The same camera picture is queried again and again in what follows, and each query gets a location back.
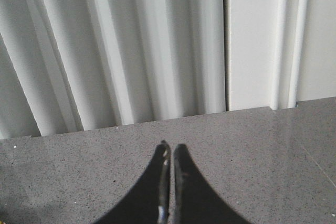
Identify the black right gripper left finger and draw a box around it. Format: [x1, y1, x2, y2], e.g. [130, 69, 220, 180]
[95, 141, 171, 223]

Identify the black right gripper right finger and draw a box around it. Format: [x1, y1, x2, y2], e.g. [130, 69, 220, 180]
[174, 144, 249, 224]

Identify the white pleated curtain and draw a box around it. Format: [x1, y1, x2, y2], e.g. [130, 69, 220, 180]
[1, 0, 226, 138]

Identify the white pipe left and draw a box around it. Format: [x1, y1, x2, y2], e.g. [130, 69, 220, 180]
[270, 0, 288, 110]

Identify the white wall panel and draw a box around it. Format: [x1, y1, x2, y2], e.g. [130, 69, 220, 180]
[225, 0, 335, 111]

